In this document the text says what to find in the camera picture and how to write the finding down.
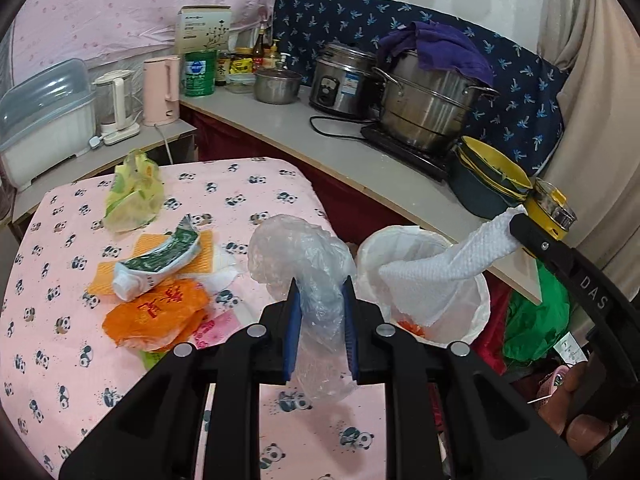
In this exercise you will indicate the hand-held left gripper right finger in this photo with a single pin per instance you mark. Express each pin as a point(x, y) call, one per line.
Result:
point(350, 332)

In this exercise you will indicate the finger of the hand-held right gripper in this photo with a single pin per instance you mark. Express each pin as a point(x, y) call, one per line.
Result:
point(540, 242)

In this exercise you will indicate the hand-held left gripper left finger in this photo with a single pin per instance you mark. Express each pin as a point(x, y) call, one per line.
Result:
point(293, 332)

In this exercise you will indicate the white lined waste bin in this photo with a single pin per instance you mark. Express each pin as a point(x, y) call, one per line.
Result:
point(372, 260)

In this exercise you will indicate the clear plastic bag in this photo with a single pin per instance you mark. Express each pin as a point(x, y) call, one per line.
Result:
point(300, 255)

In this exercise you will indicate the white paper towel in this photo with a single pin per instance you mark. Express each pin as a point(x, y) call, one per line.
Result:
point(450, 265)

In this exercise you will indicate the orange plastic bag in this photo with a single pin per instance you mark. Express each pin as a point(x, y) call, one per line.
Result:
point(150, 316)

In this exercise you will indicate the orange foam net sheet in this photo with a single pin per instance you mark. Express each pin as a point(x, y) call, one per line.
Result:
point(145, 244)

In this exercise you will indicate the yellow green plastic bag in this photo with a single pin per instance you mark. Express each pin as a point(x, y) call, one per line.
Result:
point(132, 200)

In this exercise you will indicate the yellow electric pot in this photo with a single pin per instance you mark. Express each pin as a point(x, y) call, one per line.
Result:
point(547, 210)

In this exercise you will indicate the yellow and blue bowl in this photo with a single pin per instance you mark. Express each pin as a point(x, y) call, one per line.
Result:
point(492, 157)
point(520, 193)

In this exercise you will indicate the white paper slip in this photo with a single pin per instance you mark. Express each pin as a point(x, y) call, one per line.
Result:
point(572, 350)

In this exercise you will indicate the pink wrapper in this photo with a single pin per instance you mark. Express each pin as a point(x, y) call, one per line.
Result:
point(216, 330)

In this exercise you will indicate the large blue basin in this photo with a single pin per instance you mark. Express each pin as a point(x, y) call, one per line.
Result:
point(475, 195)

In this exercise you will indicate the white crumpled tissue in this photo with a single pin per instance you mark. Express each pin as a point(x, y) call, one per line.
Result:
point(223, 275)

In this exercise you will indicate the brown rounded object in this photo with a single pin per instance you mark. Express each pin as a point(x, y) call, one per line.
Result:
point(570, 400)
point(587, 432)

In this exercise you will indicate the beige curtain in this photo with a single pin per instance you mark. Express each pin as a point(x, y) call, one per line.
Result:
point(600, 110)

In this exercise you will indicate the green white crumpled wrapper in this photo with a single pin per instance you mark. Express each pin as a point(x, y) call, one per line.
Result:
point(160, 260)

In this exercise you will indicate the black induction cooktop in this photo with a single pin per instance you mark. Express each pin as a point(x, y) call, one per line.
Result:
point(400, 154)

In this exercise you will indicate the steel steamer pot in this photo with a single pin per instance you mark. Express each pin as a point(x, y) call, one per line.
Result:
point(425, 105)

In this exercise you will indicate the purple cloth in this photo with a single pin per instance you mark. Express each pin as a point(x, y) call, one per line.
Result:
point(440, 50)

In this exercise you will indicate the pink panda print tablecloth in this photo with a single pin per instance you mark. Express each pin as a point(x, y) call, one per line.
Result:
point(60, 360)

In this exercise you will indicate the small steel lidded pot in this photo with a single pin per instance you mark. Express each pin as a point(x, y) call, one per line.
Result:
point(277, 90)

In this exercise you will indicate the steel rice cooker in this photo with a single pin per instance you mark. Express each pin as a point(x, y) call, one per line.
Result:
point(345, 85)

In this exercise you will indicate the white pump bottle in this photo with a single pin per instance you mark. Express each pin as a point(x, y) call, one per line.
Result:
point(285, 62)

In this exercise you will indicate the dark condiment bottle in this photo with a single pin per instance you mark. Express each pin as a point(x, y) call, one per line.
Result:
point(222, 70)

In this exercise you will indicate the pink electric kettle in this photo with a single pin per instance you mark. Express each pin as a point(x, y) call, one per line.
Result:
point(160, 95)

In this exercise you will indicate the green tin can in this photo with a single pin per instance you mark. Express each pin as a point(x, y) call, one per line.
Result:
point(200, 76)

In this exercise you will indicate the white power plug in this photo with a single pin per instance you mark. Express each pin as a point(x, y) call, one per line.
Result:
point(95, 142)

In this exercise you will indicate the yellow cap bottle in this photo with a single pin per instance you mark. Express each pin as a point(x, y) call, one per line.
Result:
point(272, 56)

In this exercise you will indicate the dark sauce bottle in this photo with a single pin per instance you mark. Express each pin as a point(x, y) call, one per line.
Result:
point(258, 50)

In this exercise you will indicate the navy printed cloth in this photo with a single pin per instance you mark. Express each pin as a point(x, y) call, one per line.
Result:
point(325, 25)

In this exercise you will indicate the translucent plastic dish box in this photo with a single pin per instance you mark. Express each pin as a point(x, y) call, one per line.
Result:
point(50, 130)

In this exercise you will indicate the white cardboard box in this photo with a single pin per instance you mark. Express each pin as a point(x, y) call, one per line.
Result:
point(200, 30)

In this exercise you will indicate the pink dotted curtain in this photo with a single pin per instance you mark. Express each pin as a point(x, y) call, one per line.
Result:
point(100, 10)

